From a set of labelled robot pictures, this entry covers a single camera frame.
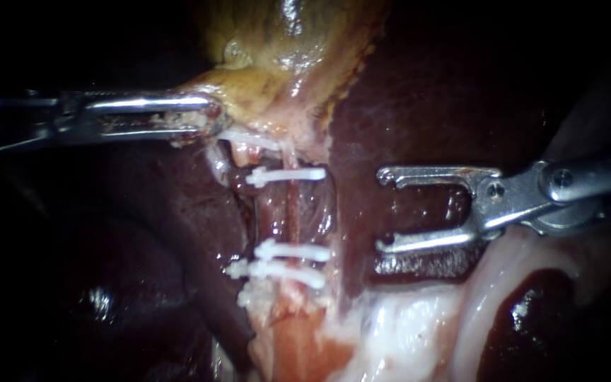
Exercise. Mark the right arm instrument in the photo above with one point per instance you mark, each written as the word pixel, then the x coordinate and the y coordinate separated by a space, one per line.
pixel 565 193

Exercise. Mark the left arm instrument jaw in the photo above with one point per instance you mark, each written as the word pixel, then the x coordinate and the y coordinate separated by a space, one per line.
pixel 146 102
pixel 141 132

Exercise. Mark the right arm instrument jaw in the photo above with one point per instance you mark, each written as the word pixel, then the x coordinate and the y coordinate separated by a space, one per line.
pixel 427 241
pixel 433 177

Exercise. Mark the left arm instrument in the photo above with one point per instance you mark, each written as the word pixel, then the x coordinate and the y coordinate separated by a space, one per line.
pixel 24 118

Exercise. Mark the gallbladder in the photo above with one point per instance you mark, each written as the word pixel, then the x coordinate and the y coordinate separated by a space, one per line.
pixel 284 58

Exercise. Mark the thin tube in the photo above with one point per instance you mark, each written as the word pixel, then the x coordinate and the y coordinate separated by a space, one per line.
pixel 294 201
pixel 234 159

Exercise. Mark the white clip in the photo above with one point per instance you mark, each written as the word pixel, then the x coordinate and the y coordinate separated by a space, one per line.
pixel 279 271
pixel 284 175
pixel 295 251

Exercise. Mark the dark red liver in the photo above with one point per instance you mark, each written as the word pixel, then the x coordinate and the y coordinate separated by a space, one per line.
pixel 417 127

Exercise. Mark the pale fatty tissue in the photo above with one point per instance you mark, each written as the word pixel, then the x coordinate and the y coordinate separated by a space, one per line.
pixel 417 323

